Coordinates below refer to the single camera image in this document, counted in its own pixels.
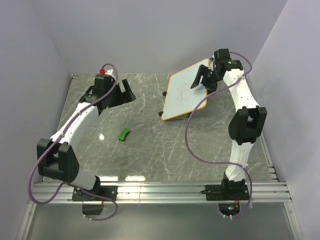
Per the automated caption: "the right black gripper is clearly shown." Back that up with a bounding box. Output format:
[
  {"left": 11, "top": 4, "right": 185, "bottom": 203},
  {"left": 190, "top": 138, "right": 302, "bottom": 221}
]
[{"left": 190, "top": 64, "right": 221, "bottom": 95}]

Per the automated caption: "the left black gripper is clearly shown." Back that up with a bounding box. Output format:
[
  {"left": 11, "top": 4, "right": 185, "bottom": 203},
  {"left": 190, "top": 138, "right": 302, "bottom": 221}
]
[{"left": 105, "top": 79, "right": 136, "bottom": 109}]

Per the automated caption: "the yellow framed whiteboard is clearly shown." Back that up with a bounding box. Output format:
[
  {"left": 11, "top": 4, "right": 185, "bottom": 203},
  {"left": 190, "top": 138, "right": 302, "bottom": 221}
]
[{"left": 167, "top": 58, "right": 210, "bottom": 112}]

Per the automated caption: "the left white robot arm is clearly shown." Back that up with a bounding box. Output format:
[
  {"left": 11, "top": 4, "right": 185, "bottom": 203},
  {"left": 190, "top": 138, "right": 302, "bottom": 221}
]
[{"left": 36, "top": 73, "right": 136, "bottom": 201}]

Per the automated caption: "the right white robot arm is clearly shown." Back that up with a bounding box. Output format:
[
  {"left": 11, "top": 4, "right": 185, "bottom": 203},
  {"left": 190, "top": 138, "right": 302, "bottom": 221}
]
[{"left": 191, "top": 48, "right": 267, "bottom": 201}]

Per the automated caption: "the green whiteboard eraser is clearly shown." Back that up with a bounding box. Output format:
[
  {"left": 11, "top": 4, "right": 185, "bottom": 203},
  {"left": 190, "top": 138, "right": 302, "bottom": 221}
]
[{"left": 117, "top": 127, "right": 131, "bottom": 141}]

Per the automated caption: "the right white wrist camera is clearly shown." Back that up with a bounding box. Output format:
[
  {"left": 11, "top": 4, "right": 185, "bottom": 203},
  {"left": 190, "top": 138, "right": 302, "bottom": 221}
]
[{"left": 208, "top": 57, "right": 215, "bottom": 70}]

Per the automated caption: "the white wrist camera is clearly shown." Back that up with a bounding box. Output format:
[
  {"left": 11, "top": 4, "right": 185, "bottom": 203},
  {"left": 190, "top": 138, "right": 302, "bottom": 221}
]
[
  {"left": 99, "top": 68, "right": 118, "bottom": 79},
  {"left": 208, "top": 57, "right": 215, "bottom": 70}
]

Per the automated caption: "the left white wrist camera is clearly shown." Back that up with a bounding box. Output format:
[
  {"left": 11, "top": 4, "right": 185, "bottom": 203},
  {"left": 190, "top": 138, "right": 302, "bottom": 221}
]
[{"left": 99, "top": 68, "right": 118, "bottom": 79}]

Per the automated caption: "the metal wire board stand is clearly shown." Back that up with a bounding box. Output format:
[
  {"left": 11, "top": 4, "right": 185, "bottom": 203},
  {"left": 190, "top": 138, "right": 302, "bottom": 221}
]
[{"left": 158, "top": 91, "right": 192, "bottom": 121}]

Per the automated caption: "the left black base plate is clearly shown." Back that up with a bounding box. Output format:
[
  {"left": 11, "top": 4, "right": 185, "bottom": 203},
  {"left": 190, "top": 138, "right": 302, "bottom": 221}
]
[{"left": 71, "top": 185, "right": 118, "bottom": 202}]

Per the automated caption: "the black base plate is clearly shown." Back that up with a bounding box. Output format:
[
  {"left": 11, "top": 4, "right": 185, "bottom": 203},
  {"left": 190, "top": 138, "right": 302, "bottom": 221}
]
[
  {"left": 71, "top": 185, "right": 118, "bottom": 202},
  {"left": 200, "top": 184, "right": 250, "bottom": 201}
]

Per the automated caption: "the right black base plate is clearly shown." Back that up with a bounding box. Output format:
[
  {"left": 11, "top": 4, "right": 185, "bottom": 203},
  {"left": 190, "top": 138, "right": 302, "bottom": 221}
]
[{"left": 200, "top": 184, "right": 250, "bottom": 201}]

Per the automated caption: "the aluminium mounting rail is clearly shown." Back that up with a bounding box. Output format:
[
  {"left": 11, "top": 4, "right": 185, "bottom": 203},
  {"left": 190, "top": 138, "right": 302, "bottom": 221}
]
[{"left": 32, "top": 182, "right": 292, "bottom": 205}]

